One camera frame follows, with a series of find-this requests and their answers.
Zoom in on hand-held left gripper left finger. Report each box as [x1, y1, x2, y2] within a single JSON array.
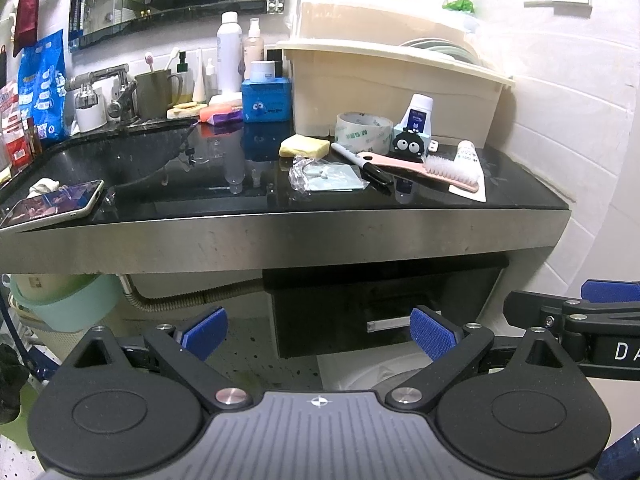
[[62, 306, 253, 411]]

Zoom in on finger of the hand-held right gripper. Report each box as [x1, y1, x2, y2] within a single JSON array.
[[581, 279, 640, 305], [504, 289, 640, 333]]

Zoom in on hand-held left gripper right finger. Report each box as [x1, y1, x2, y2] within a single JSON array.
[[384, 306, 577, 412]]

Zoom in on white drawer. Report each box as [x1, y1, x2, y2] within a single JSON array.
[[270, 285, 502, 359]]

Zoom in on pink handled scrub brush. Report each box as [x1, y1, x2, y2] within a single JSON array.
[[356, 151, 482, 194]]

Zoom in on black drawer cabinet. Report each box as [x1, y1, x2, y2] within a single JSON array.
[[261, 254, 510, 359]]

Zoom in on green plastic basin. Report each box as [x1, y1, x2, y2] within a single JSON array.
[[7, 272, 126, 333]]

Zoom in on beige woven basket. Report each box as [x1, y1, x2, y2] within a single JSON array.
[[20, 320, 96, 376]]

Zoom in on white toothpaste tube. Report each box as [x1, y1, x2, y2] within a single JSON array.
[[448, 140, 488, 203]]

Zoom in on black and white marker pen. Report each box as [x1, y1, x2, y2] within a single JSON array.
[[330, 142, 393, 196]]

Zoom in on clear bag with blue packet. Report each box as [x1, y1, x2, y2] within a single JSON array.
[[288, 155, 371, 195]]

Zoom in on black cartoon tube squeezer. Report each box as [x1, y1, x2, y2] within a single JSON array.
[[391, 129, 428, 161]]

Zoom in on black sink basin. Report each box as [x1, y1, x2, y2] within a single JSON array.
[[20, 122, 201, 201]]

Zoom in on dark cloth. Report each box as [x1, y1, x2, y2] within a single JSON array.
[[0, 342, 32, 423]]

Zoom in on smartphone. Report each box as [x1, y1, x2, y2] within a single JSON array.
[[0, 179, 106, 233]]

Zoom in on yellow sponge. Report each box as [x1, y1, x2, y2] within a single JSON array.
[[278, 134, 331, 158]]

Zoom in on clear tape roll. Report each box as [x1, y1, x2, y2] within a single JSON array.
[[335, 110, 396, 156]]

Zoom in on upright white and blue tube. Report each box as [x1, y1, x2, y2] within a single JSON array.
[[400, 93, 433, 136]]

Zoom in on white cloth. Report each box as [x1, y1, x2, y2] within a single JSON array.
[[27, 177, 63, 198]]

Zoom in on orange packet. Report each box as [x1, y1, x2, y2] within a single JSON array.
[[199, 102, 243, 122]]

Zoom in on soap dish with yellow soap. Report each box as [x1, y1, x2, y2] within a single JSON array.
[[166, 101, 207, 121]]

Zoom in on blue tissue box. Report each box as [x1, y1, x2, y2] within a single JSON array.
[[241, 78, 294, 123]]

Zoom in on green mug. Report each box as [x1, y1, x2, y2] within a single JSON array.
[[134, 71, 183, 121]]

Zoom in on white cup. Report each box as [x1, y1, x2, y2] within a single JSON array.
[[75, 104, 108, 133]]

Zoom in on cream plastic dish rack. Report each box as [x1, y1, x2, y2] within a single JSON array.
[[276, 2, 516, 148]]

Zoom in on metal faucet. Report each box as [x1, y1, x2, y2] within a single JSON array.
[[65, 64, 138, 123]]

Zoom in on green bottle with black cap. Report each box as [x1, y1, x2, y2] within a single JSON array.
[[175, 51, 195, 106]]

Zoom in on blue and white cream jar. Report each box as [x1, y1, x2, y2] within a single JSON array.
[[249, 60, 277, 84]]

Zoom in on green plates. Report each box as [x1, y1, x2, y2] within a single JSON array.
[[400, 37, 486, 68]]

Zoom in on tall white bottle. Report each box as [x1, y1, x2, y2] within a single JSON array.
[[216, 11, 244, 96]]

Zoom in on red packets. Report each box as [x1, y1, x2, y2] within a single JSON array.
[[0, 80, 33, 171]]

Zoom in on beige spray bottle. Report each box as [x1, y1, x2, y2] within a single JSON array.
[[243, 17, 266, 78]]

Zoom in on blue detergent bag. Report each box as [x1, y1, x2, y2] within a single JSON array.
[[17, 29, 71, 143]]

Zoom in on red hanging cloth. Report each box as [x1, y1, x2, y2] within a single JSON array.
[[12, 0, 43, 58]]

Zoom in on flexible metal hose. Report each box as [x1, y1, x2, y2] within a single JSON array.
[[119, 272, 268, 313]]

